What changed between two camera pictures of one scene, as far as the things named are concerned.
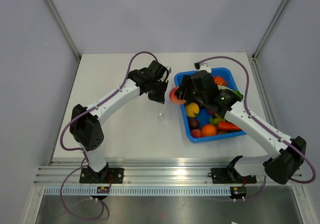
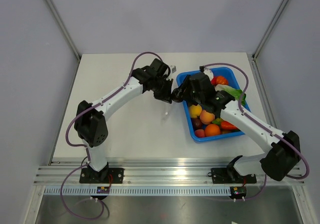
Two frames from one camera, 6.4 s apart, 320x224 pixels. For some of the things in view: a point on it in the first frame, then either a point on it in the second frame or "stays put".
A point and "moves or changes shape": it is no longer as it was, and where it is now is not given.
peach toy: [173, 98] moves or changes shape
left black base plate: [108, 175] stays put
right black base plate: [230, 175] stays put
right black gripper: [185, 83] stays put
